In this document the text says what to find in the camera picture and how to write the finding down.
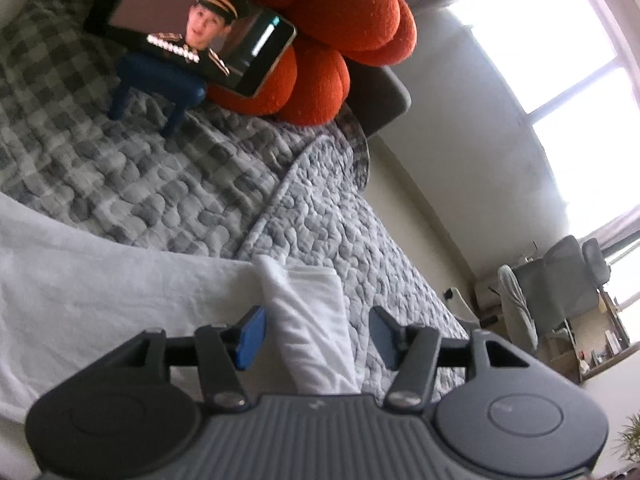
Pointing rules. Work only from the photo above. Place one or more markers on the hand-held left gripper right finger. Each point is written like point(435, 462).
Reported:
point(382, 340)

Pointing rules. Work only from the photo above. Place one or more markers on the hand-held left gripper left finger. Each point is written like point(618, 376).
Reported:
point(252, 337)

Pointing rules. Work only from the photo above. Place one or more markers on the white pants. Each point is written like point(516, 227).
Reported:
point(100, 285)

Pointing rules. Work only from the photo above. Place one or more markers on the grey office chair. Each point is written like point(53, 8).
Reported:
point(555, 280)

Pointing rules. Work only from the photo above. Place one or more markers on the grey checked quilt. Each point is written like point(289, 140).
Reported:
point(150, 160)

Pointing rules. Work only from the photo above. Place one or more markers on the wooden desk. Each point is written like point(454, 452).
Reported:
point(600, 362)

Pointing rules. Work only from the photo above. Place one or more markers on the grey sofa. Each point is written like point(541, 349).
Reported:
point(380, 100)

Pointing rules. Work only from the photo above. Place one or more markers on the green plant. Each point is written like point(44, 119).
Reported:
point(631, 435)

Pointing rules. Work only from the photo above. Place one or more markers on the blue phone stand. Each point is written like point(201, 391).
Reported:
point(160, 75)

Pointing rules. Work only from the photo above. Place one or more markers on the smartphone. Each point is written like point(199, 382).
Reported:
point(200, 25)

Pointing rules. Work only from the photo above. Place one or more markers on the orange knot cushion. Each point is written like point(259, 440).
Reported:
point(350, 10)

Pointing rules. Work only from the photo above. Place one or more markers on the window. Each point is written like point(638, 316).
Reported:
point(550, 50)

